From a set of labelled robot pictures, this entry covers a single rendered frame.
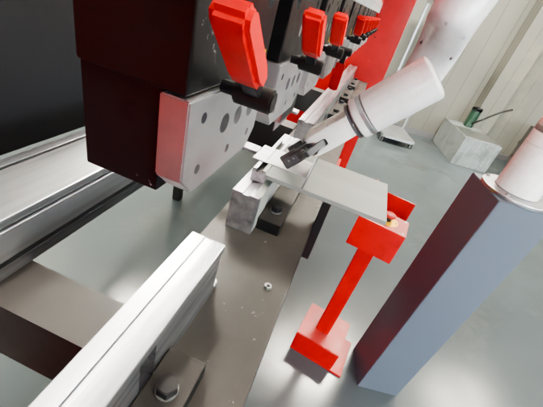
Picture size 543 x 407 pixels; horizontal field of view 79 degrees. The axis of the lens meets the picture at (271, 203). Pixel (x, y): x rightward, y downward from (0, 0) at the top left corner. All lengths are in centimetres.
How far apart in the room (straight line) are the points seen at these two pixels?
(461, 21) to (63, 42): 79
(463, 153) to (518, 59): 138
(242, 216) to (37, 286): 36
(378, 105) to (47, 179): 58
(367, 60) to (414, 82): 220
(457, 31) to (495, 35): 489
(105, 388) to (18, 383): 117
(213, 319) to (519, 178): 90
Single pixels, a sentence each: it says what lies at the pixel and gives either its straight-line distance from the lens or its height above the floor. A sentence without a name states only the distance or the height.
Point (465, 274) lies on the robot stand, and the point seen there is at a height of 73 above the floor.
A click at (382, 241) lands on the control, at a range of 115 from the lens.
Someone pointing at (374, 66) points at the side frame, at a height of 100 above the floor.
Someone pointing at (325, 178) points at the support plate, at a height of 100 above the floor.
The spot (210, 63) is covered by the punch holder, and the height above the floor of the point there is 127.
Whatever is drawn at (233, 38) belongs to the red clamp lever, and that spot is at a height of 130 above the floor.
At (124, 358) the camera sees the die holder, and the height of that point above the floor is 97.
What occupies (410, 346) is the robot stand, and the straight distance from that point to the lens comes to 147.
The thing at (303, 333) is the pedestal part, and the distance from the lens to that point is 156.
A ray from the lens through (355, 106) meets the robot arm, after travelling 67.
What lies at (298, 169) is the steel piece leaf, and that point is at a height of 100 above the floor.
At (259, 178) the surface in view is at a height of 98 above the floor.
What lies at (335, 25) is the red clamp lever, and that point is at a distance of 57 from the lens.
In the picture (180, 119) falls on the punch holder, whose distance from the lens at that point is 23.
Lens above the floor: 133
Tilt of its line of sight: 33 degrees down
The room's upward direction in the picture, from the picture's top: 17 degrees clockwise
